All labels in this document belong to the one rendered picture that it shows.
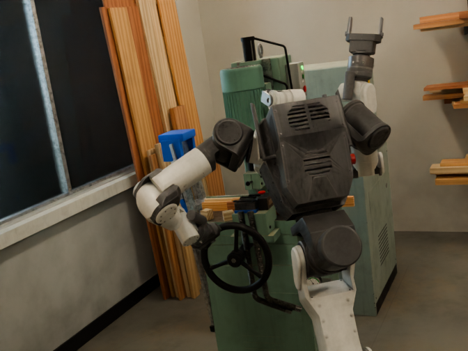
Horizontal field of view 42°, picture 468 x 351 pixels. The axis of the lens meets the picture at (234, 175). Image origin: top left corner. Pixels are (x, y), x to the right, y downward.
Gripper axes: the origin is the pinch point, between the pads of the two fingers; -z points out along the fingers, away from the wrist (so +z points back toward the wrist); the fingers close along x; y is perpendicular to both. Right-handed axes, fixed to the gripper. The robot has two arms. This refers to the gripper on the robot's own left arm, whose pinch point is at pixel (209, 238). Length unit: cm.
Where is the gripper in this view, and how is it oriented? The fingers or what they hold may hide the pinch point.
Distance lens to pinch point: 228.3
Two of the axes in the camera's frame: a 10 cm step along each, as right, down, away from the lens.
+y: -5.1, -7.4, 4.3
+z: -3.6, -2.7, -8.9
